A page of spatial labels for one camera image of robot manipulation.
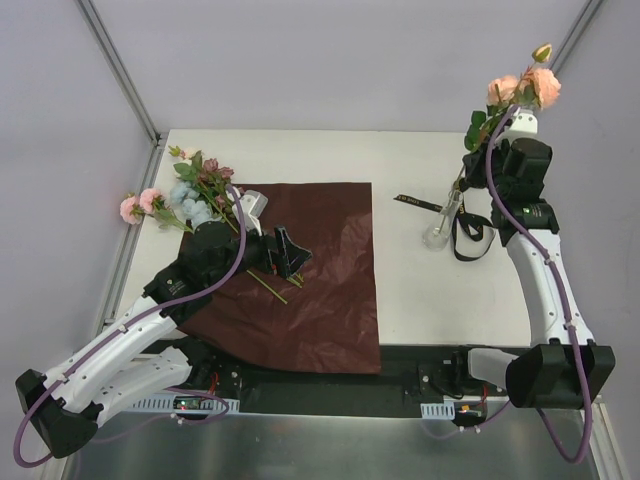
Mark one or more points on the peach artificial flower stem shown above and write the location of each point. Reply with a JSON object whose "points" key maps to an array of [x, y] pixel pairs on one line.
{"points": [[536, 88]]}

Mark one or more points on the right white cable duct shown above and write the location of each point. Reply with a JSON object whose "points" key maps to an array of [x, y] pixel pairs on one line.
{"points": [[442, 411]]}

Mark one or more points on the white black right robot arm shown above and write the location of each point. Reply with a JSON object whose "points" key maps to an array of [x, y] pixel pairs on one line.
{"points": [[545, 280]]}

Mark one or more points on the mauve artificial flower stem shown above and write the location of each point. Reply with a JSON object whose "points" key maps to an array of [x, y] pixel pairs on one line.
{"points": [[241, 235]]}

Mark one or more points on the light blue artificial flower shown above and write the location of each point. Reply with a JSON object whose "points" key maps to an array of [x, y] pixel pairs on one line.
{"points": [[187, 202]]}

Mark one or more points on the cream bud flower stem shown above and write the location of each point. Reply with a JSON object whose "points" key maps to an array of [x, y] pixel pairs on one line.
{"points": [[187, 160]]}

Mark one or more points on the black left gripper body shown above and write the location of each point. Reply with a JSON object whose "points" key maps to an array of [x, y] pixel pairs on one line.
{"points": [[275, 252]]}

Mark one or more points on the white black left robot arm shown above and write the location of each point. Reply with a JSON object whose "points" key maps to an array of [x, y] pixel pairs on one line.
{"points": [[110, 330]]}

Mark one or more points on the aluminium corner frame post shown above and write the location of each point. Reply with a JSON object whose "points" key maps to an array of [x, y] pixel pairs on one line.
{"points": [[575, 34]]}

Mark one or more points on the dark green printed ribbon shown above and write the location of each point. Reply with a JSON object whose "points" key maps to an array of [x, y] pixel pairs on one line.
{"points": [[475, 227]]}

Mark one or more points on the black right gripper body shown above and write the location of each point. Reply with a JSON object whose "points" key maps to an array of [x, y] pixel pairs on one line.
{"points": [[480, 167]]}

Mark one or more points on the white cable duct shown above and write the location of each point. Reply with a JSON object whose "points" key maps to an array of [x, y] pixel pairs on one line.
{"points": [[180, 403], [442, 411]]}

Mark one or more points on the clear glass vase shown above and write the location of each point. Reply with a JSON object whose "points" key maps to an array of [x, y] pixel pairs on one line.
{"points": [[438, 233]]}

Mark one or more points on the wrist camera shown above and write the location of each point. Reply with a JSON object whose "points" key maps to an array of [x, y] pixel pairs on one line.
{"points": [[250, 206], [523, 124]]}

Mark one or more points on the left white cable duct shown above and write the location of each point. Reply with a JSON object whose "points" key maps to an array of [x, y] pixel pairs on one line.
{"points": [[180, 403]]}

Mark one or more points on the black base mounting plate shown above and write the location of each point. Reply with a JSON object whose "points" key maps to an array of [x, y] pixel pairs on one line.
{"points": [[409, 376]]}

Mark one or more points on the left aluminium frame post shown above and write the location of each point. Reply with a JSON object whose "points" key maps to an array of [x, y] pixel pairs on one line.
{"points": [[108, 48]]}

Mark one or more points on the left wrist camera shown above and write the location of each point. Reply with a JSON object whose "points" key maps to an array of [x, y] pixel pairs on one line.
{"points": [[250, 206]]}

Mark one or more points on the red paper flower wrapping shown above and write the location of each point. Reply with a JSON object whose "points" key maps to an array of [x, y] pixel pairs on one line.
{"points": [[325, 320]]}

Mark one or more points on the pink artificial flower stem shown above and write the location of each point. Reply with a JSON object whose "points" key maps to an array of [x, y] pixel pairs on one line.
{"points": [[151, 203]]}

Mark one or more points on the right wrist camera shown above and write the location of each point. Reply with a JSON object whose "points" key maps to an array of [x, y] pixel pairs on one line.
{"points": [[523, 124]]}

